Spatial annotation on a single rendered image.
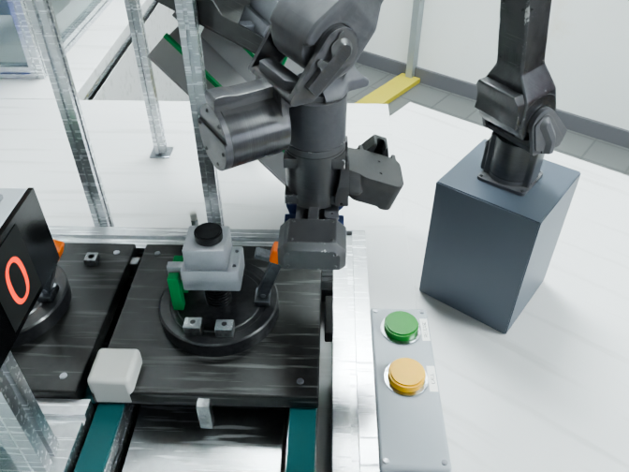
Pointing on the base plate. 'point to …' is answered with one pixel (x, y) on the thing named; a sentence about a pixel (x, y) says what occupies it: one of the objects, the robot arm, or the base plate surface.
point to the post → (25, 418)
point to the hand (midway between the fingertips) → (314, 236)
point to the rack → (59, 68)
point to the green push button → (401, 326)
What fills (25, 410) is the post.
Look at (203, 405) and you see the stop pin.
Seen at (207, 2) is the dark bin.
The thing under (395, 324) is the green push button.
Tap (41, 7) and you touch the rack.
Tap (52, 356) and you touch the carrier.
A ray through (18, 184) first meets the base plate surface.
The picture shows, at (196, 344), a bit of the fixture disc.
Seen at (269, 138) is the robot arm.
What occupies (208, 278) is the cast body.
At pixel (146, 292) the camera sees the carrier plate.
